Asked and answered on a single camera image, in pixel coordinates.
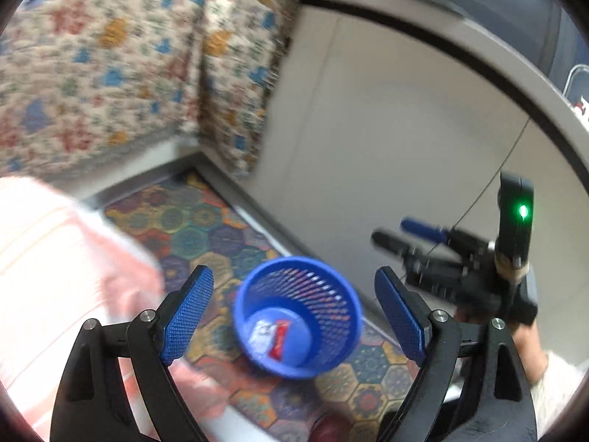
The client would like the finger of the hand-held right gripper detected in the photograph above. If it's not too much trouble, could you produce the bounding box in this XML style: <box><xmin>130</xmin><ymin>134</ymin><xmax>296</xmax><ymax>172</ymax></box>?
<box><xmin>399</xmin><ymin>217</ymin><xmax>497</xmax><ymax>253</ymax></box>
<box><xmin>371</xmin><ymin>228</ymin><xmax>466</xmax><ymax>296</ymax></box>

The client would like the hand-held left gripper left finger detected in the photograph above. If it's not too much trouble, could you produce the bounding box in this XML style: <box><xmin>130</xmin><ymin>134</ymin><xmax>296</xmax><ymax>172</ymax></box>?
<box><xmin>50</xmin><ymin>264</ymin><xmax>215</xmax><ymax>442</ymax></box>

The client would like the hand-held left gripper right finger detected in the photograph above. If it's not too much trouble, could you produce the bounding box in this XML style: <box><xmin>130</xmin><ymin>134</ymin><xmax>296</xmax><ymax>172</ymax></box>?
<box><xmin>374</xmin><ymin>266</ymin><xmax>538</xmax><ymax>442</ymax></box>

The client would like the blue mesh wastebasket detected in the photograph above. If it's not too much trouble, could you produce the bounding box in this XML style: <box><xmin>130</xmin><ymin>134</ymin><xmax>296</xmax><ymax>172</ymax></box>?
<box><xmin>232</xmin><ymin>256</ymin><xmax>364</xmax><ymax>380</ymax></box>

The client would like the white wrapper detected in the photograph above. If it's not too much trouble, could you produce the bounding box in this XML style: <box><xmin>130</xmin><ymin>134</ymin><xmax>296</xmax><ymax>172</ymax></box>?
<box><xmin>248</xmin><ymin>320</ymin><xmax>277</xmax><ymax>358</ymax></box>

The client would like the red snack wrapper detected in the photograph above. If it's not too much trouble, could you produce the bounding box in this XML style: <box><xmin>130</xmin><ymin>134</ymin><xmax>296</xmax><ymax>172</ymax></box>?
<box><xmin>269</xmin><ymin>320</ymin><xmax>292</xmax><ymax>361</ymax></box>

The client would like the person's right forearm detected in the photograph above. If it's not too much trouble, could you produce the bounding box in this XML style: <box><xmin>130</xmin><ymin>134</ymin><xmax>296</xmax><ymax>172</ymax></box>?
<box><xmin>512</xmin><ymin>323</ymin><xmax>550</xmax><ymax>385</ymax></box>

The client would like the colourful hexagon floor mat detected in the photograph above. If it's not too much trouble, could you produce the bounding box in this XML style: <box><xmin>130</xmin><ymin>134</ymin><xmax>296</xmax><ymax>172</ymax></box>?
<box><xmin>103</xmin><ymin>170</ymin><xmax>426</xmax><ymax>442</ymax></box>

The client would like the white kitchen cabinet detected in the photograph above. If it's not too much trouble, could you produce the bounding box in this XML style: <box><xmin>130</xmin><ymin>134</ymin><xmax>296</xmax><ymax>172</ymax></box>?
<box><xmin>251</xmin><ymin>0</ymin><xmax>589</xmax><ymax>378</ymax></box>

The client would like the dark red round object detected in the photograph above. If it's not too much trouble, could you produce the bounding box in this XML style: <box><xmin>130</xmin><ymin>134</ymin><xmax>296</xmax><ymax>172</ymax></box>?
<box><xmin>313</xmin><ymin>414</ymin><xmax>354</xmax><ymax>442</ymax></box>

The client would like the pink striped tablecloth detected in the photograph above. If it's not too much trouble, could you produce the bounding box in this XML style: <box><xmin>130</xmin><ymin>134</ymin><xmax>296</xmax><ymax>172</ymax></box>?
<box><xmin>0</xmin><ymin>176</ymin><xmax>240</xmax><ymax>439</ymax></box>

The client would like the beige garment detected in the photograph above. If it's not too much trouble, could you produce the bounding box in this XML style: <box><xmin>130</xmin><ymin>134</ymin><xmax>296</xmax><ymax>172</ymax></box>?
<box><xmin>529</xmin><ymin>352</ymin><xmax>589</xmax><ymax>427</ymax></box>

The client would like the narrow floral patterned cloth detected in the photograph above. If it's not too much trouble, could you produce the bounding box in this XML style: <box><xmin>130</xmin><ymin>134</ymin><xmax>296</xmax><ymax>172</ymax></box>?
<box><xmin>198</xmin><ymin>0</ymin><xmax>302</xmax><ymax>181</ymax></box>

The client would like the dark grey panel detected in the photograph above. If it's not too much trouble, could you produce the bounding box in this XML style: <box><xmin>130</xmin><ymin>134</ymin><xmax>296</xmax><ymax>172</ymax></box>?
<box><xmin>428</xmin><ymin>0</ymin><xmax>578</xmax><ymax>97</ymax></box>

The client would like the wide floral patterned cloth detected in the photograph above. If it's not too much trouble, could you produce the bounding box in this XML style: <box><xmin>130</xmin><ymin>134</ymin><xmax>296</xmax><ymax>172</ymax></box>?
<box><xmin>0</xmin><ymin>0</ymin><xmax>208</xmax><ymax>180</ymax></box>

